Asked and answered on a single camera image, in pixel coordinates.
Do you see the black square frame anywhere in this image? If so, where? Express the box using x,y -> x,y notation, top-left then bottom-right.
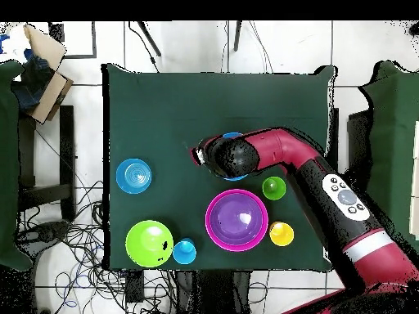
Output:
47,20 -> 98,60

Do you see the dark green tablecloth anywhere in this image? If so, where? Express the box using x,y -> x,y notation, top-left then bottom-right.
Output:
101,62 -> 338,272

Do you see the black floor box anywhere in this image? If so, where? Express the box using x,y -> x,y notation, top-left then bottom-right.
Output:
124,270 -> 146,303

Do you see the black chair frame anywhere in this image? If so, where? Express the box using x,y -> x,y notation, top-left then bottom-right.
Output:
327,106 -> 340,161
17,104 -> 77,223

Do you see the grey pedestal foot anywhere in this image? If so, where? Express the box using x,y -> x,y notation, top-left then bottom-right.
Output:
16,220 -> 71,254

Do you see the purple bowl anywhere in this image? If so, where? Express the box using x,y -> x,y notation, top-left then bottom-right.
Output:
209,193 -> 265,247

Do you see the black tripod leg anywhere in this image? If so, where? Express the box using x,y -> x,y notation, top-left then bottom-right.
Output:
136,20 -> 162,57
232,20 -> 244,52

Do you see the green cloth side table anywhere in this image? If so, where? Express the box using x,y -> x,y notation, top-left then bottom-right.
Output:
0,60 -> 34,272
358,60 -> 419,253

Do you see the large pink bowl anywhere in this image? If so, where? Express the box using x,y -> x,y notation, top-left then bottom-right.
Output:
205,188 -> 269,253

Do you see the green cup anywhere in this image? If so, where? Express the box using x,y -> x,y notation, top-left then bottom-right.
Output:
261,176 -> 287,201

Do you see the dark blue bag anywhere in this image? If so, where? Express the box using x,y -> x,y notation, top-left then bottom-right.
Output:
12,48 -> 55,114

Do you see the small translucent blue bowl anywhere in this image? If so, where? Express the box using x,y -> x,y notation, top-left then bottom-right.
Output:
115,158 -> 152,195

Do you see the cardboard box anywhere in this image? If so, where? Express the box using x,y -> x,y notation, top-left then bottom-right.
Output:
11,23 -> 74,125

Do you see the green bowl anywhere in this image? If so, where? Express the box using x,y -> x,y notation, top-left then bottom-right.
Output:
124,219 -> 175,269

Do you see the blue cup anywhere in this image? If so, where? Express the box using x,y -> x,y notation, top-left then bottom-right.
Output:
172,237 -> 198,265

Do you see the large blue bowl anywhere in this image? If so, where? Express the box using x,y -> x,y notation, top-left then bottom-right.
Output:
221,132 -> 250,182

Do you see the tangle of black cables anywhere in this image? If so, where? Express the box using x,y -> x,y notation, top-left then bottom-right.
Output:
17,179 -> 178,314

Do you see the yellow cup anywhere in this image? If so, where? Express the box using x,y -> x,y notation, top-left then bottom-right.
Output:
268,221 -> 295,247

